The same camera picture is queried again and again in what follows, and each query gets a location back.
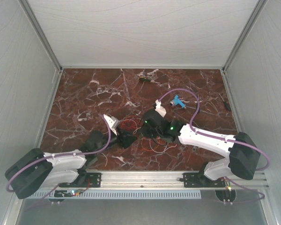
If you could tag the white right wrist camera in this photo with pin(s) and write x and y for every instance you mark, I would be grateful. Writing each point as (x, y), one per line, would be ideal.
(159, 108)

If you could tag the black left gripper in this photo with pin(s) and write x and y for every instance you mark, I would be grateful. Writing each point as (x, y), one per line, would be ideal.
(124, 138)

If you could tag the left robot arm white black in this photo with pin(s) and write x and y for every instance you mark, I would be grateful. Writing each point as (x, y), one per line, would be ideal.
(38, 169)

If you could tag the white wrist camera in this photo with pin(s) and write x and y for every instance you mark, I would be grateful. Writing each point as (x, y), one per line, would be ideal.
(112, 123)
(159, 108)

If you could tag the yellow black screwdriver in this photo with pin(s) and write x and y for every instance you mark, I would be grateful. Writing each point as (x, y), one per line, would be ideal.
(143, 79)

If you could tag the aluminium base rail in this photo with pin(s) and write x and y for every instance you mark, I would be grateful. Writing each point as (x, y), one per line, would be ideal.
(163, 180)

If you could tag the black handle screwdriver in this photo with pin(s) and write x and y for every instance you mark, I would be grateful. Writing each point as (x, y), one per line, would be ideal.
(198, 103)

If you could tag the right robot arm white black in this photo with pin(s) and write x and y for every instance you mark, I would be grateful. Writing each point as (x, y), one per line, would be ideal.
(239, 155)

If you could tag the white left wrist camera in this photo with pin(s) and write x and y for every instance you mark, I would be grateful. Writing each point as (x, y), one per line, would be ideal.
(112, 123)

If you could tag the grey slotted cable duct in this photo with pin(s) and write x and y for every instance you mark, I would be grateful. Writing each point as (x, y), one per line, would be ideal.
(127, 194)

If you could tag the black small tool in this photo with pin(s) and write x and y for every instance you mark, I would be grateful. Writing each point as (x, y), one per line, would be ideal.
(226, 103)

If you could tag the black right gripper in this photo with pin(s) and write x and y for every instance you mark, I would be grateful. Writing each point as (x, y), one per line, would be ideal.
(144, 131)

